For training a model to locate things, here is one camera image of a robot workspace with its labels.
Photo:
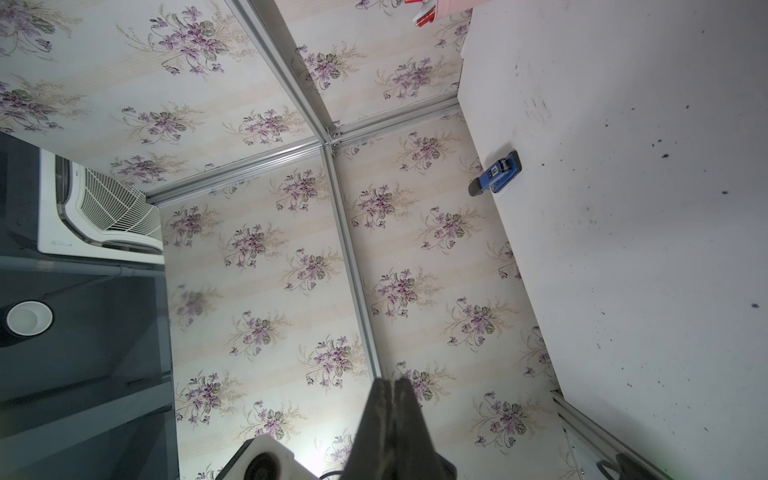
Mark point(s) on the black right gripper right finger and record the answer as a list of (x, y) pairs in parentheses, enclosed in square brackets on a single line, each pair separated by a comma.
[(414, 455)]

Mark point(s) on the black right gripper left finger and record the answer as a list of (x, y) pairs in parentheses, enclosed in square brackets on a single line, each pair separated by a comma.
[(371, 455)]

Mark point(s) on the blue stapler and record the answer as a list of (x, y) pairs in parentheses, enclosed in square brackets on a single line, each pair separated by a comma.
[(496, 177)]

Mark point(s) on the white ceiling air conditioner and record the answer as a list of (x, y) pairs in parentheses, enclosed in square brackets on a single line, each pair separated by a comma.
[(86, 214)]

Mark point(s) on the pens in pink cup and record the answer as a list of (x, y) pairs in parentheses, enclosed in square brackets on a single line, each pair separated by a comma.
[(426, 13)]

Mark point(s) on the pink pen holder cup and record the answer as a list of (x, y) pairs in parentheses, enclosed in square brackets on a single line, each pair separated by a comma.
[(446, 8)]

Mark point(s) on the aluminium front rail frame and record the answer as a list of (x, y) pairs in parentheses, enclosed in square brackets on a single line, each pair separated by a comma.
[(596, 453)]

